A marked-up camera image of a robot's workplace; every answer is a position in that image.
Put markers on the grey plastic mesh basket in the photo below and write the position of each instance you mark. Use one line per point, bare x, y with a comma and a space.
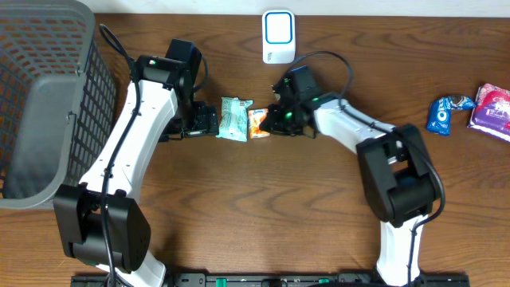
58, 99

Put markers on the blue Oreo cookie pack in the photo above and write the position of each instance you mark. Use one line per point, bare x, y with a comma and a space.
439, 119

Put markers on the orange tissue pack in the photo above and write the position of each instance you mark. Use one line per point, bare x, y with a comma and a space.
256, 117

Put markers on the red purple Carefree pack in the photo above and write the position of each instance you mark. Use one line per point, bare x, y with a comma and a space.
491, 115

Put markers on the mint green wipes pack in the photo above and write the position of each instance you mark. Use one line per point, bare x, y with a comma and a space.
234, 119

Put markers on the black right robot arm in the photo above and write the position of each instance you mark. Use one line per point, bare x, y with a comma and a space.
400, 183

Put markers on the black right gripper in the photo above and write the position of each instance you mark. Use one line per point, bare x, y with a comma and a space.
274, 120

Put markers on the white barcode scanner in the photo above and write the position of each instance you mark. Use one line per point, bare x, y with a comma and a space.
278, 37

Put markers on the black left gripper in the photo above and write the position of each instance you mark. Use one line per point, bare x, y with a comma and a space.
205, 119

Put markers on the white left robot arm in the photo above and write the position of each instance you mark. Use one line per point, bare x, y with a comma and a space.
99, 219

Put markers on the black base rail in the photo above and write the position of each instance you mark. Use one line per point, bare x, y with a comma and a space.
341, 279

